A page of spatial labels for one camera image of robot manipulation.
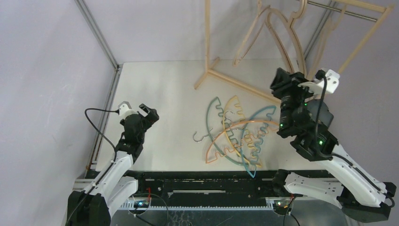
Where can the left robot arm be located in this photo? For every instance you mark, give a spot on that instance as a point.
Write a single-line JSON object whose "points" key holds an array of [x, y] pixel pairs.
{"points": [[97, 202]]}

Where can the wooden hanger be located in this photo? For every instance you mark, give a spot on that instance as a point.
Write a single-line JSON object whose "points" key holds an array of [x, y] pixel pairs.
{"points": [[289, 27], [315, 50], [252, 34]]}

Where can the green plastic hanger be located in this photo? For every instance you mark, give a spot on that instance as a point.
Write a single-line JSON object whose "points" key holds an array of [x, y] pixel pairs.
{"points": [[213, 152]]}

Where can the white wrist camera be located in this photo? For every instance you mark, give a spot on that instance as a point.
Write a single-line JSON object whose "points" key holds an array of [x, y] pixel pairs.
{"points": [[125, 110], [329, 81]]}

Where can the blue plastic hanger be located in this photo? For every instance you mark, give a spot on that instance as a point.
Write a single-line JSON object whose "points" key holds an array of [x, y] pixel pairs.
{"points": [[254, 142]]}

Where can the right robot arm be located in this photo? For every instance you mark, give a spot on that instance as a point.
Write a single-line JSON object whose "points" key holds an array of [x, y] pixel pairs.
{"points": [[355, 192]]}

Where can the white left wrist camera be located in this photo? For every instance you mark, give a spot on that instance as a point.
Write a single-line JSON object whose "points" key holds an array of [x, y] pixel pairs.
{"points": [[125, 110]]}

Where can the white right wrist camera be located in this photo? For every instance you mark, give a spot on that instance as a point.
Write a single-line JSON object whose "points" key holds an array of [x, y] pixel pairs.
{"points": [[329, 81]]}

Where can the wooden clothes rack frame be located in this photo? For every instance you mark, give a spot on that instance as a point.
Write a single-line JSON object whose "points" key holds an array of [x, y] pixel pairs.
{"points": [[355, 8]]}

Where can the left circuit board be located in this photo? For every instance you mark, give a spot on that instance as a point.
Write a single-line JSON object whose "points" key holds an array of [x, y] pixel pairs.
{"points": [[141, 204]]}

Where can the yellow plastic hanger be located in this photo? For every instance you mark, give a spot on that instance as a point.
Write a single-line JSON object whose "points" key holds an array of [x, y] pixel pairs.
{"points": [[233, 106]]}

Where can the right circuit board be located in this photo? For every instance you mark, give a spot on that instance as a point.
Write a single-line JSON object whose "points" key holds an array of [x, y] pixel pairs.
{"points": [[281, 205]]}

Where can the orange plastic hanger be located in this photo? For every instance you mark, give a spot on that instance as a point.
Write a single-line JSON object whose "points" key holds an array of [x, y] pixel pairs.
{"points": [[255, 121]]}

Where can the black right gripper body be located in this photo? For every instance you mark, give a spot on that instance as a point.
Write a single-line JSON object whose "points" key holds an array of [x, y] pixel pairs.
{"points": [[289, 90]]}

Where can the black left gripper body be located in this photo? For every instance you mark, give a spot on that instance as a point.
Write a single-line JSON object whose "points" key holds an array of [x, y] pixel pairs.
{"points": [[146, 125]]}

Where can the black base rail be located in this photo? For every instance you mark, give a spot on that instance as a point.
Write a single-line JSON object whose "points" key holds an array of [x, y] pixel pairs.
{"points": [[200, 190]]}

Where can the circuit board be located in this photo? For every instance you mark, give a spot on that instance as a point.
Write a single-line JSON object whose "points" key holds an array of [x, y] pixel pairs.
{"points": [[141, 204], [281, 205]]}

